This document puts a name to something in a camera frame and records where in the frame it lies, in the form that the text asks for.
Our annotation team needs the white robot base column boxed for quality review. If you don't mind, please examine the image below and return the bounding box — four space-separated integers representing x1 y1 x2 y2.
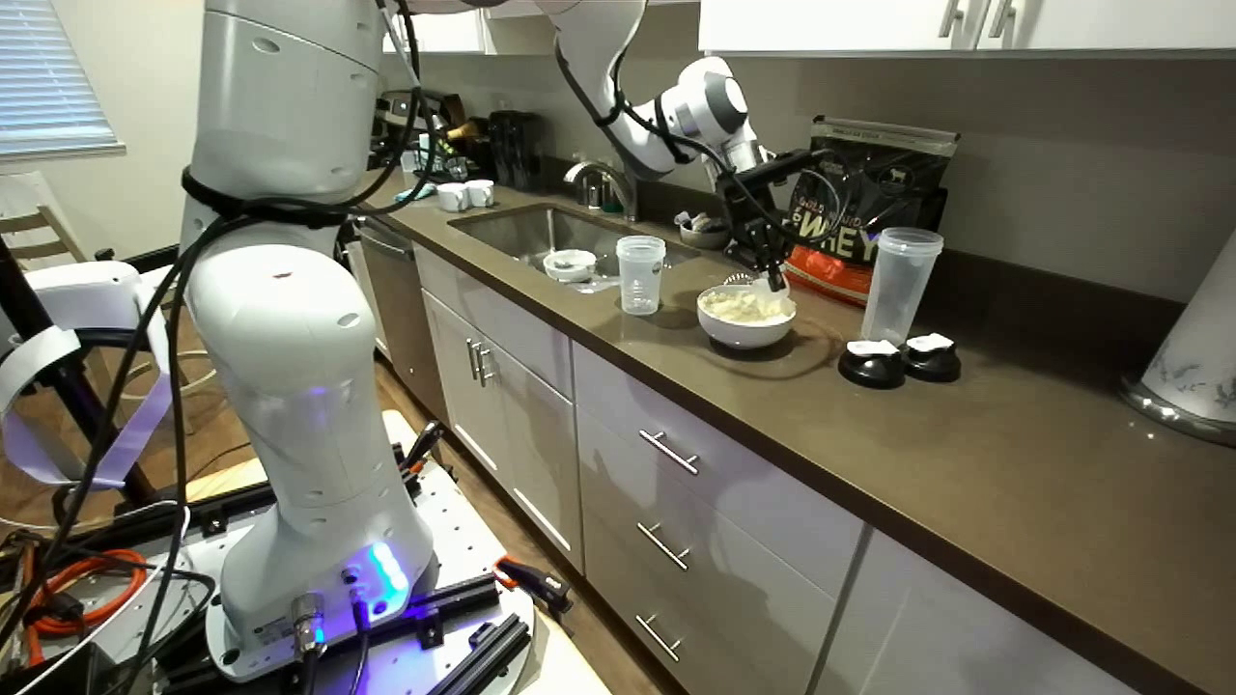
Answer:
183 223 432 684

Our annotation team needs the black whey protein bag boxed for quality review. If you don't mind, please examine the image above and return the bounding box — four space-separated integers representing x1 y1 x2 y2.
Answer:
789 116 962 303

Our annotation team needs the white bowl with powder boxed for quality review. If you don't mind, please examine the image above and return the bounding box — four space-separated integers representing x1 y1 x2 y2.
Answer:
696 285 796 352

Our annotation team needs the black shaker lid white cap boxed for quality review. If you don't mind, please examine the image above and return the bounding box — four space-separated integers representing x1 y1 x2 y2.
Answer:
840 337 903 391

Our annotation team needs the clear plastic shaker cup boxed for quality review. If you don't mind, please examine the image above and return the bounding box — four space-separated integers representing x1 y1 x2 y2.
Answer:
620 236 666 318

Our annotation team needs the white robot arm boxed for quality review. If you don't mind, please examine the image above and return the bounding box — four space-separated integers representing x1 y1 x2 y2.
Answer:
183 0 789 279

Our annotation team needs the tall frosted shaker cup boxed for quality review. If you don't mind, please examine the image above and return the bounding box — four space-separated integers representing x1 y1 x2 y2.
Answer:
863 228 944 344

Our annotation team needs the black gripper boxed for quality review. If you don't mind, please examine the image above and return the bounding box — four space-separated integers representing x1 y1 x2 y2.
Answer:
716 175 791 291

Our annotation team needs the stainless steel sink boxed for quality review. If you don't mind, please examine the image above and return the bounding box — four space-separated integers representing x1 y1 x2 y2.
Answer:
460 206 626 292

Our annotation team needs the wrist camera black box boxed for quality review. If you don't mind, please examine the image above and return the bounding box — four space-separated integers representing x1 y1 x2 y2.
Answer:
759 152 819 182

